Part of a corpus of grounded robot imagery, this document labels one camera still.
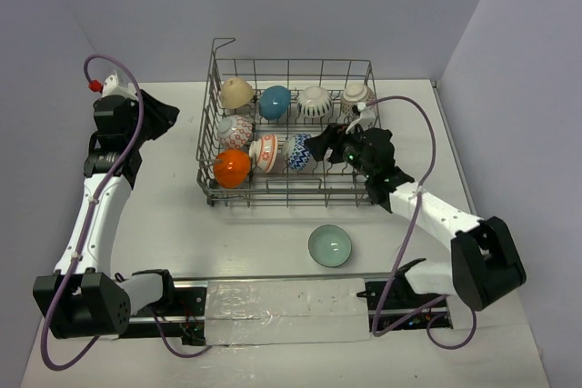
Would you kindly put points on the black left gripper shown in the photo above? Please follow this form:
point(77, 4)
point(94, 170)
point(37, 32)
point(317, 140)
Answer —
point(148, 112)

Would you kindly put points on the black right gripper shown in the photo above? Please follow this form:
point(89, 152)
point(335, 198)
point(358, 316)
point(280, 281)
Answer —
point(333, 136)

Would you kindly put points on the white bowl orange rim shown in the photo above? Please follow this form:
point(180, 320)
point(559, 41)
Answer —
point(314, 102)

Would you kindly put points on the orange geometric pattern bowl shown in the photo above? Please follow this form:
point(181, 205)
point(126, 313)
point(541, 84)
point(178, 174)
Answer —
point(295, 152)

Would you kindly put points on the orange floral pattern bowl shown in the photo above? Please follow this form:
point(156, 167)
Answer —
point(263, 152)

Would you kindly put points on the blue white patterned bowl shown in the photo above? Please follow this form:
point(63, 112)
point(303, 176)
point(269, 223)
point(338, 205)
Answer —
point(234, 131)

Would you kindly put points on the tan bowl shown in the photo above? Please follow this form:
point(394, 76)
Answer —
point(236, 92)

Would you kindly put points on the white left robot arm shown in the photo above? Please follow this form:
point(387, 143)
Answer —
point(80, 296)

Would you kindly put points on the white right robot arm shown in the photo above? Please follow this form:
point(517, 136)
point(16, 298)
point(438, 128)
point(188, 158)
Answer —
point(484, 263)

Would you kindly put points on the pale green bowl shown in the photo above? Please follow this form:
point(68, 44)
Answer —
point(329, 246)

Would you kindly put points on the white taped sheet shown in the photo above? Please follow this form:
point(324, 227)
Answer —
point(290, 311)

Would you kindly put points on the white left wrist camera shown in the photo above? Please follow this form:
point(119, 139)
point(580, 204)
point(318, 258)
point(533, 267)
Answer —
point(113, 85)

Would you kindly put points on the grey wire dish rack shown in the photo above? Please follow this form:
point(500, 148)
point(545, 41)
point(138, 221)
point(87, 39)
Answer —
point(320, 183)

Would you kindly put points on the black mounting rail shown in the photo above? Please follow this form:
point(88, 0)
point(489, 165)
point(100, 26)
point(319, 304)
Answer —
point(184, 319)

